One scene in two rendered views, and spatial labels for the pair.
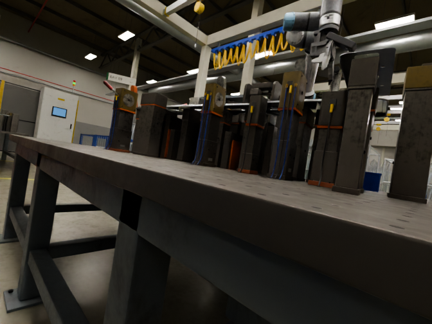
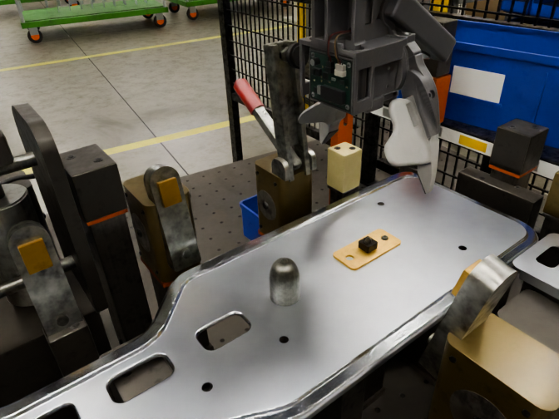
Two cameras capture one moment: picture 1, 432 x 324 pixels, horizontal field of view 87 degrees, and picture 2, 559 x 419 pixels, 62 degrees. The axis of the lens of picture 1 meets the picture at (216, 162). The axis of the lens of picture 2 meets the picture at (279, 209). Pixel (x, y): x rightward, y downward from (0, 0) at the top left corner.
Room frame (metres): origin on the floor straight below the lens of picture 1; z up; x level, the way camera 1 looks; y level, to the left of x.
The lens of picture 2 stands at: (0.86, 0.06, 1.35)
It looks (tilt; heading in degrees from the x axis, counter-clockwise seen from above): 33 degrees down; 289
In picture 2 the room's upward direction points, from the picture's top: 2 degrees counter-clockwise
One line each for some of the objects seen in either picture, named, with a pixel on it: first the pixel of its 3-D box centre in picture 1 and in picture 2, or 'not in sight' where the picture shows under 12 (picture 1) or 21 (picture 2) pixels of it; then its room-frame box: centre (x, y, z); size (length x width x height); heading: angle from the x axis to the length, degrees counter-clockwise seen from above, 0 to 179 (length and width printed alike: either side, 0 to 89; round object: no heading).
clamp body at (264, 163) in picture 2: not in sight; (280, 258); (1.04, -0.49, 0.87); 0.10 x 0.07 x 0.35; 145
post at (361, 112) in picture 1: (355, 127); not in sight; (0.50, -0.29, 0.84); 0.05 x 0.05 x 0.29; 55
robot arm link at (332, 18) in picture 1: (329, 24); not in sight; (0.91, -0.36, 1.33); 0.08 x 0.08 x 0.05
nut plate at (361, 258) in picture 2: not in sight; (368, 245); (0.90, -0.38, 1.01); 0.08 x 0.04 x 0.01; 55
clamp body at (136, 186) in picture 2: not in sight; (174, 293); (1.17, -0.36, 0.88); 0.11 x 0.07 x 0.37; 145
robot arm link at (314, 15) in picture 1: (321, 22); not in sight; (1.02, -0.37, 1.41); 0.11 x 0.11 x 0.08; 75
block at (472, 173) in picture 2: not in sight; (478, 261); (0.74, -0.59, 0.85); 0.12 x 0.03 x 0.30; 145
